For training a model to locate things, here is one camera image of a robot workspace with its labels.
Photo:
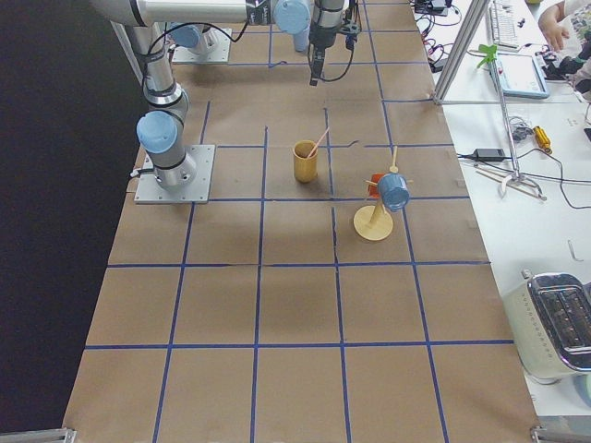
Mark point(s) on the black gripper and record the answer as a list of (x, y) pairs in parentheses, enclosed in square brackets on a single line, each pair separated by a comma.
[(319, 39)]

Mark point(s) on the bamboo chopstick holder cup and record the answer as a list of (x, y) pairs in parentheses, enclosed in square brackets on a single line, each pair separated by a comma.
[(305, 165)]

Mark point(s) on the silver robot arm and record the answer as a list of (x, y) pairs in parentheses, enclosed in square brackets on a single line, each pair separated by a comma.
[(323, 22), (160, 131)]

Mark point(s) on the orange cup on stand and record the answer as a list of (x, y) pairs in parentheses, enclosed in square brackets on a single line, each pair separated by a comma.
[(373, 191)]

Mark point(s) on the blue cup on stand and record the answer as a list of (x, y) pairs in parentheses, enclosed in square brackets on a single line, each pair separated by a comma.
[(393, 191)]

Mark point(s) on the person's hand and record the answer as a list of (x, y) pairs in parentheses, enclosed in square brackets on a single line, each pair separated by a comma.
[(549, 23)]

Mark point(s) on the wooden mug tree stand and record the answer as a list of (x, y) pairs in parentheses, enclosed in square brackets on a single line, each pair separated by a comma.
[(375, 223)]

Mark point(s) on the black power adapter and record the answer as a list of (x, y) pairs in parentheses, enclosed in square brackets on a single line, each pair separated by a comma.
[(489, 155)]

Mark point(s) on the white keyboard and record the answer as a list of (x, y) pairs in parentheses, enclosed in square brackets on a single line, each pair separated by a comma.
[(502, 25)]

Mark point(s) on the blue framed tablet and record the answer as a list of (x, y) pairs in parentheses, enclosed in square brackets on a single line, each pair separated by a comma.
[(522, 77)]

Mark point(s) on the yellow screwdriver tool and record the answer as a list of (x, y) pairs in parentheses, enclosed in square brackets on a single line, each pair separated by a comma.
[(542, 139)]

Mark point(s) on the silver toaster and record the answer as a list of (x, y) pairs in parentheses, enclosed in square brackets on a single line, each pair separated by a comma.
[(549, 315)]

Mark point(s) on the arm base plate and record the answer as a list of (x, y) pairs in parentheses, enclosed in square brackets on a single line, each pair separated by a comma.
[(189, 182), (213, 48)]

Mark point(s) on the aluminium frame post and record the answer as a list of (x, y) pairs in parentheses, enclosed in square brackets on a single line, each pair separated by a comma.
[(472, 19)]

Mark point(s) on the green handled grabber tool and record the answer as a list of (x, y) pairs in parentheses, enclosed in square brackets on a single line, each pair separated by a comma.
[(515, 178)]

